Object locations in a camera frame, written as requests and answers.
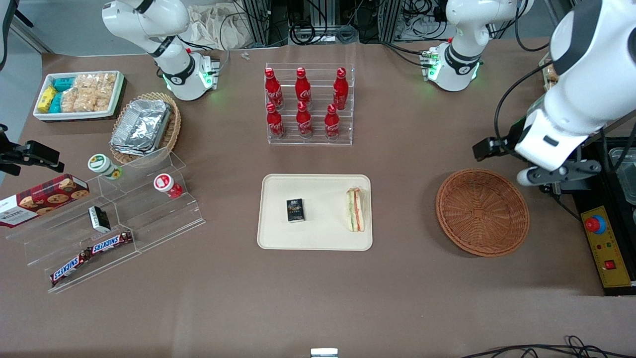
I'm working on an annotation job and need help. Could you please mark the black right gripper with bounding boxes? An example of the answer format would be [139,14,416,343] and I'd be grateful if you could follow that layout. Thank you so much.
[0,124,65,176]

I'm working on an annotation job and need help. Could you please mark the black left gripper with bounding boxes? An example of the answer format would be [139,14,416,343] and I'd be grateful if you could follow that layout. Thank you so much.
[472,124,527,162]

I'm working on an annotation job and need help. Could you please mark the sandwich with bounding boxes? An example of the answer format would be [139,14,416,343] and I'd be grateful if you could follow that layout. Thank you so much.
[346,187,366,233]

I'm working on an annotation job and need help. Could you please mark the brown round wicker basket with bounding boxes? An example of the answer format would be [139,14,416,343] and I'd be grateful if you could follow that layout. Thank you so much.
[436,169,530,258]

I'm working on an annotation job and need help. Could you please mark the light wicker basket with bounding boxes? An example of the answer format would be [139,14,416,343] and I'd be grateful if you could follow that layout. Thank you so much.
[110,92,182,165]

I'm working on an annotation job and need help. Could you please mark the cream plastic tray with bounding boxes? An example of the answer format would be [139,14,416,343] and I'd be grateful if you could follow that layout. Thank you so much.
[257,174,373,251]

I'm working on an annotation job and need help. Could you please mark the red tartan Walkers cookie box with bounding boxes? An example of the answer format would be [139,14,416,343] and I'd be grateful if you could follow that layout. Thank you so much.
[0,174,90,229]

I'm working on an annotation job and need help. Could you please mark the yellow snack packet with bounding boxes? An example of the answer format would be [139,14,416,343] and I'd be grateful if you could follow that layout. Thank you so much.
[37,86,58,113]

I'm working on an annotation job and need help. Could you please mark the green lid sunflower cup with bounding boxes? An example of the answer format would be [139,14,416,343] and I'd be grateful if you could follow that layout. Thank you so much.
[88,154,123,180]

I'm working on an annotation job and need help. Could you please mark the clear rice cracker packet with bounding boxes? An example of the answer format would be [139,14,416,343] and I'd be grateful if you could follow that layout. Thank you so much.
[75,73,118,91]
[61,89,95,113]
[92,86,118,111]

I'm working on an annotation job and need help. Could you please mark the small black box white side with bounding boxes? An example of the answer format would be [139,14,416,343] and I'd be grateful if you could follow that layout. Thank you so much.
[88,206,112,234]

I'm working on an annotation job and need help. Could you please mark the white rectangular bin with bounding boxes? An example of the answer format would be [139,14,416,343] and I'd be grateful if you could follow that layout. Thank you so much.
[33,71,125,122]

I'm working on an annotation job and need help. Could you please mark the stack of foil trays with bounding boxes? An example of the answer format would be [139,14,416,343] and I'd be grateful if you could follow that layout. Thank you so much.
[110,99,172,156]

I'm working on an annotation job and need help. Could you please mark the Snickers chocolate bar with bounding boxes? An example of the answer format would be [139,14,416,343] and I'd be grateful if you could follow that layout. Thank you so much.
[50,250,93,287]
[87,231,134,256]

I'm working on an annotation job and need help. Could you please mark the clear acrylic stepped stand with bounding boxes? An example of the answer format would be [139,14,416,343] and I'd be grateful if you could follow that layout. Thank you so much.
[5,147,206,294]

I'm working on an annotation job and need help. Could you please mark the red lid white cup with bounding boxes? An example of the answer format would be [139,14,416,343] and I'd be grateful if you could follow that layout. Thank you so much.
[154,174,183,199]

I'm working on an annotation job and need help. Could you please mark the black machine yellow panel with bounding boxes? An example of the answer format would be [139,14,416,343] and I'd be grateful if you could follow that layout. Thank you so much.
[547,112,636,297]

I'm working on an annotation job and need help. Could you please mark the red cola bottle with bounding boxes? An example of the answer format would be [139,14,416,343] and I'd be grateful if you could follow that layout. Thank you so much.
[325,104,341,140]
[265,68,283,110]
[266,103,286,140]
[333,68,349,111]
[296,102,314,138]
[296,68,312,107]

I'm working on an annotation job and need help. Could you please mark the clear acrylic bottle rack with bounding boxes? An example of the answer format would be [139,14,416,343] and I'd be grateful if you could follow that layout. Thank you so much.
[265,63,355,146]

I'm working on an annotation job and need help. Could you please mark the small black box gold print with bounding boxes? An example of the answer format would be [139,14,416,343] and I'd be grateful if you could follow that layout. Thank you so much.
[286,198,305,223]

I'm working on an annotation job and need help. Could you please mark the beige cloth bag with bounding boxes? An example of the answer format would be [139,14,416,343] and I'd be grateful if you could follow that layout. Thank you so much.
[186,2,249,51]

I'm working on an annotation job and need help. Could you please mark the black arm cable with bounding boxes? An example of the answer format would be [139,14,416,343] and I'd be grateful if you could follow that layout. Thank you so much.
[493,60,555,142]

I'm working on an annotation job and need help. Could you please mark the white wire rack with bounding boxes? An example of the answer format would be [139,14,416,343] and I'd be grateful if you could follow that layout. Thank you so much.
[540,52,561,96]

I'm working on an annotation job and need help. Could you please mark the black machine power cable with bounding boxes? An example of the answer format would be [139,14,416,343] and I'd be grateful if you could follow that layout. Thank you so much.
[539,184,582,222]

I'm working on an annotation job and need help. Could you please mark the aluminium frame post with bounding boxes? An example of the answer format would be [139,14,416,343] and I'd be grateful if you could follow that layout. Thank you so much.
[242,0,290,48]
[379,0,404,43]

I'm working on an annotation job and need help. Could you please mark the black floor cables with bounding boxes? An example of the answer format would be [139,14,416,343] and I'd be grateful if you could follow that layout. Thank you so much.
[460,335,636,358]

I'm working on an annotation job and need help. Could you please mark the black coiled cable bundle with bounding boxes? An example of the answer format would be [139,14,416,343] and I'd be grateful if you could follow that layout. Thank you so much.
[290,17,329,46]

